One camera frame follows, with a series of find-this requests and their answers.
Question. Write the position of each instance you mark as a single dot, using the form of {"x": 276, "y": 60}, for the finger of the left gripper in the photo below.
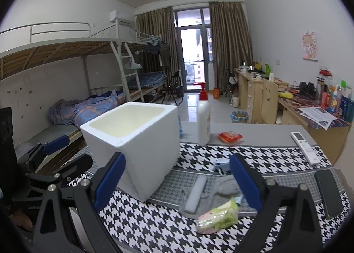
{"x": 67, "y": 173}
{"x": 40, "y": 151}

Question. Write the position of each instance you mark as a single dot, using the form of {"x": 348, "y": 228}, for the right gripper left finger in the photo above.
{"x": 93, "y": 195}

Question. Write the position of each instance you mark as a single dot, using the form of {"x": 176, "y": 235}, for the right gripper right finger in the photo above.
{"x": 300, "y": 230}

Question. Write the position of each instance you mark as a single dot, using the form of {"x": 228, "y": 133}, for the green tissue pack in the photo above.
{"x": 218, "y": 218}

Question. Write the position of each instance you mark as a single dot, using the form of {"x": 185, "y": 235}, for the white styrofoam box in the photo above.
{"x": 148, "y": 136}

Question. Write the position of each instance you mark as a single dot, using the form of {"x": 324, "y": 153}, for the blue face mask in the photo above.
{"x": 222, "y": 165}

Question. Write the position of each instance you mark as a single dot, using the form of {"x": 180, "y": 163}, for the black smartphone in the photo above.
{"x": 329, "y": 193}

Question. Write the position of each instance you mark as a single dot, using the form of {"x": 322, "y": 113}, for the blue plaid quilt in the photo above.
{"x": 78, "y": 112}

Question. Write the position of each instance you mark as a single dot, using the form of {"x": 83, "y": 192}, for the white remote control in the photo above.
{"x": 306, "y": 149}

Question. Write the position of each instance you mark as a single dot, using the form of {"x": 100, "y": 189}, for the houndstooth table cloth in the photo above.
{"x": 155, "y": 225}

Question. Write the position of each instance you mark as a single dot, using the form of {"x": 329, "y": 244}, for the grey cloth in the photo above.
{"x": 216, "y": 193}

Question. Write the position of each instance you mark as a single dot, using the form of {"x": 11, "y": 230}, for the wooden desk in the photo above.
{"x": 330, "y": 140}

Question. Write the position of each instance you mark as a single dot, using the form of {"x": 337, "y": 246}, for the red snack packet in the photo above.
{"x": 229, "y": 138}

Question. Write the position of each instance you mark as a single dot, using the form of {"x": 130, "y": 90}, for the metal bunk bed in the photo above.
{"x": 45, "y": 62}

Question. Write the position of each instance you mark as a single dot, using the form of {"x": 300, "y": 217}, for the printed paper sheets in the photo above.
{"x": 317, "y": 114}

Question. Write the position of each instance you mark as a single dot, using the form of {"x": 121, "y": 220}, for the trash bin with bag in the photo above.
{"x": 239, "y": 116}

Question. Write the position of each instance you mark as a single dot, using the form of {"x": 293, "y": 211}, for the wooden smiley chair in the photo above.
{"x": 269, "y": 109}

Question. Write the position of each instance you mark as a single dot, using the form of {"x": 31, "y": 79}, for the black folding chair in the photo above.
{"x": 174, "y": 90}

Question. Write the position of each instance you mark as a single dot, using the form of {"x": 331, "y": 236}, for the white lotion pump bottle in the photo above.
{"x": 203, "y": 116}

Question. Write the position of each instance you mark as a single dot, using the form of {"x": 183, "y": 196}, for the orange detergent jug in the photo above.
{"x": 216, "y": 93}

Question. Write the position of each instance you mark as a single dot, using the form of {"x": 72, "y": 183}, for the white air conditioner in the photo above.
{"x": 115, "y": 16}

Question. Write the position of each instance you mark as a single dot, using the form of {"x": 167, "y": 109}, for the left brown curtain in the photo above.
{"x": 159, "y": 23}

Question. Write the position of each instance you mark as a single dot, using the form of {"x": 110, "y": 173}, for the brown curtain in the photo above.
{"x": 231, "y": 40}
{"x": 159, "y": 23}

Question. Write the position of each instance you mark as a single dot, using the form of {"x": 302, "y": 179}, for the cartoon girl poster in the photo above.
{"x": 309, "y": 45}

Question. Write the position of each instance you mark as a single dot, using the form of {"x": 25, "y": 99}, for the glass balcony door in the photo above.
{"x": 194, "y": 37}

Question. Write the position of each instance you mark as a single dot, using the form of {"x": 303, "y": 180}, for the right brown curtain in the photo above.
{"x": 231, "y": 40}

